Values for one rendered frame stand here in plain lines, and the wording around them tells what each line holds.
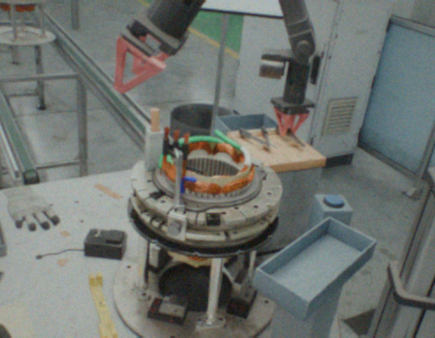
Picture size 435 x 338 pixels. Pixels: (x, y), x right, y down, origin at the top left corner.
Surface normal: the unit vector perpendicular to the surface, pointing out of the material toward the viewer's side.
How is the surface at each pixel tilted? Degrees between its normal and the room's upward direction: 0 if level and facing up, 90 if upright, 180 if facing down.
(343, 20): 90
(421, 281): 90
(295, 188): 90
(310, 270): 0
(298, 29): 97
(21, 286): 0
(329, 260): 0
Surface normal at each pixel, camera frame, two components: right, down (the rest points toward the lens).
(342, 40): 0.52, 0.45
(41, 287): 0.11, -0.88
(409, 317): -0.12, 0.45
